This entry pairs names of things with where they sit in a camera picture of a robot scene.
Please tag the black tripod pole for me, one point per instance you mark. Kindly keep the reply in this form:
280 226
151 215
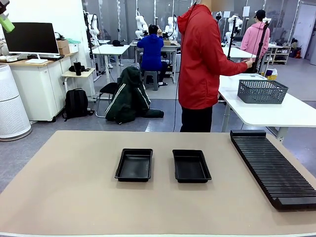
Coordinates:
261 44
231 39

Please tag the black keyboard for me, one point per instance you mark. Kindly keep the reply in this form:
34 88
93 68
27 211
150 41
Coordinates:
47 57

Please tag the black plastic ESD tray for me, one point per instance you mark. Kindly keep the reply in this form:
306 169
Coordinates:
134 165
191 166

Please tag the small wooden side table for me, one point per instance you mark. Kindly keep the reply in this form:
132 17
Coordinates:
81 74

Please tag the white storage box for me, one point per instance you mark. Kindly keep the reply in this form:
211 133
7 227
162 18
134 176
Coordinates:
73 48

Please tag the black tumbler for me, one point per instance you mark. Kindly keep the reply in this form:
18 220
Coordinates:
77 67

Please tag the white work table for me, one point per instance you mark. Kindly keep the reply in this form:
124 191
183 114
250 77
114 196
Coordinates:
271 111

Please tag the black folding chair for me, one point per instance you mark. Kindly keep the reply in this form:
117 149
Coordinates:
108 89

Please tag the person in pink hoodie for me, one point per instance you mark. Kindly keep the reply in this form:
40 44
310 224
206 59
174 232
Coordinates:
254 39

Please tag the white plastic basket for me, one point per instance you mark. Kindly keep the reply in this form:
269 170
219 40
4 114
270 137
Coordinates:
254 76

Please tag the white background desk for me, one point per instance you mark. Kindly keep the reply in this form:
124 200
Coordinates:
111 49
234 53
170 48

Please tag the grey plastic stool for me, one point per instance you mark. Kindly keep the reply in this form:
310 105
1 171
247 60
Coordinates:
151 79

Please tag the white air purifier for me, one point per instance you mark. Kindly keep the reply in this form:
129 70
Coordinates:
11 108

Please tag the person's right forearm red sleeve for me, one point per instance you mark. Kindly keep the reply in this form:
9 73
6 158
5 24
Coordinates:
234 67

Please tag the white cabinet desk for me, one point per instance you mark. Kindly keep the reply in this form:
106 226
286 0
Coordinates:
37 86

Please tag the black slotted PCB rack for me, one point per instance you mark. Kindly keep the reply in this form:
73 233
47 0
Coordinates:
271 170

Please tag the cardboard box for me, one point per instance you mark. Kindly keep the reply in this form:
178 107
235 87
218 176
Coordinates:
63 47

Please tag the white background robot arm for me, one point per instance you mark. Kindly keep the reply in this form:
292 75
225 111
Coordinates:
141 23
234 24
93 24
171 27

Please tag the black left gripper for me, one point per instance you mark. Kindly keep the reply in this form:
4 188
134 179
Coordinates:
3 5

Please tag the wooden storage shelf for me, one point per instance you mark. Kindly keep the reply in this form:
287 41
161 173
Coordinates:
280 53

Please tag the person in red jacket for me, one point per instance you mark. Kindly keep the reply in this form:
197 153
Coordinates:
200 61

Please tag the person's right hand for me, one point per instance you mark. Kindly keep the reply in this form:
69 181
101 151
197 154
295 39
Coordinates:
249 63

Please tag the person in blue hoodie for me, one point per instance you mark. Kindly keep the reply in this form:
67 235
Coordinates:
151 51

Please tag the grey plastic basket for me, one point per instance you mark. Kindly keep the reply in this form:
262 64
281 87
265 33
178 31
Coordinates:
261 92

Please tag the black computer monitor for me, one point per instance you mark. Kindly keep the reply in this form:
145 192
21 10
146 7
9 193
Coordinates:
30 38

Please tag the dark green striped jacket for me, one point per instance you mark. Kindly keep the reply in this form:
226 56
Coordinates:
130 98

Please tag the black backpack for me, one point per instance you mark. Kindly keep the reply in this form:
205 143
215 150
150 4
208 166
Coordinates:
76 103

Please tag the purple and yellow box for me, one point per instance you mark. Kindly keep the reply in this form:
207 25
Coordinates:
271 73

